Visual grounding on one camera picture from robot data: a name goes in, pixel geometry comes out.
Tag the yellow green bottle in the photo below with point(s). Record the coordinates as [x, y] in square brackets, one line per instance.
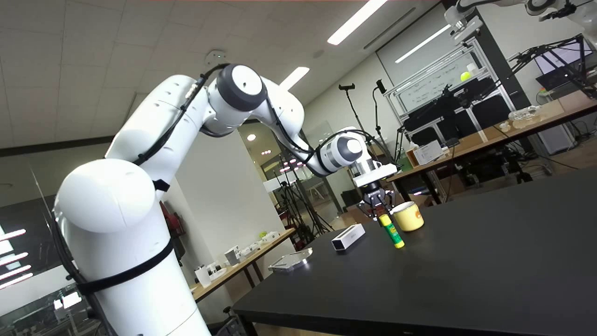
[394, 232]

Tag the black light stand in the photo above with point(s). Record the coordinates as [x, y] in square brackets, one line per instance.
[355, 105]

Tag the black camera tripod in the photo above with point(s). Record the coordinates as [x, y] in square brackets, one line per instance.
[299, 208]

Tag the whiteboard on stand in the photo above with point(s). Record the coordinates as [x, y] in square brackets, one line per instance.
[429, 77]

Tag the long ceiling light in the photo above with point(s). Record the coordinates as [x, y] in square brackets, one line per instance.
[357, 21]

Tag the long wooden desk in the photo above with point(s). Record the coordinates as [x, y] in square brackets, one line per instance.
[497, 138]

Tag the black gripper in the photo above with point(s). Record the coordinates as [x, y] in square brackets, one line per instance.
[377, 198]

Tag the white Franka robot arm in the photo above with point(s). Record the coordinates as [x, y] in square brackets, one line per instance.
[124, 236]

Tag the white wrist mount plate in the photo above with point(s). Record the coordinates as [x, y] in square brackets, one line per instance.
[375, 174]

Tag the yellow mug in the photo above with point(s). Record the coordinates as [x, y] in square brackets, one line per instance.
[409, 217]

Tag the thin ceiling light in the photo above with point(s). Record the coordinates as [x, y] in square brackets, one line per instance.
[422, 43]

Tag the yellow tennis ball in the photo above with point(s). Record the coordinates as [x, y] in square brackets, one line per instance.
[465, 77]

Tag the small wooden table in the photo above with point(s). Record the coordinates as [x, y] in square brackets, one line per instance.
[245, 264]

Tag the small white box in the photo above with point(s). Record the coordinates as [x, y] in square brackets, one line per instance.
[347, 237]

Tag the red fire extinguisher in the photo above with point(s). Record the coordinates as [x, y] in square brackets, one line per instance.
[176, 222]

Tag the short ceiling light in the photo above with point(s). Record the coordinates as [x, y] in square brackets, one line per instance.
[295, 77]

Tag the black monitor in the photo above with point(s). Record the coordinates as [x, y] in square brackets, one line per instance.
[489, 110]

